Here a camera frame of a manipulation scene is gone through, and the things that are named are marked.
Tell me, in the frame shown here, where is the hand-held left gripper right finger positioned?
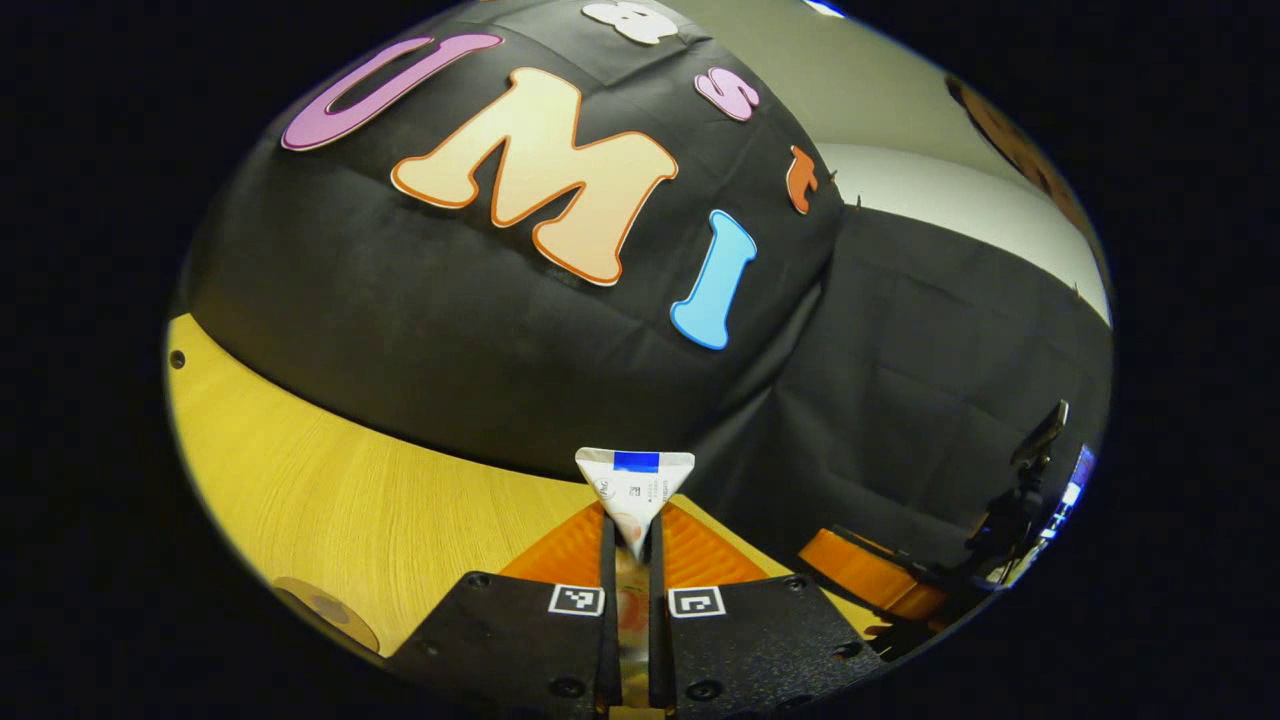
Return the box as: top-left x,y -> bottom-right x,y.
648,500 -> 886,716

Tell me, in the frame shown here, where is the white toothpaste tube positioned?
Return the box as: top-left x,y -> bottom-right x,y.
575,447 -> 696,701

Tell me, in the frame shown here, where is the round brown coaster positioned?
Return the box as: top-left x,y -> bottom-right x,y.
272,576 -> 382,656

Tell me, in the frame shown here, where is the wooden desktop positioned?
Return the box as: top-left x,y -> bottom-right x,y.
165,313 -> 881,661

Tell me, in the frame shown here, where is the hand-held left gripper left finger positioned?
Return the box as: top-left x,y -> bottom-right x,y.
385,500 -> 621,716

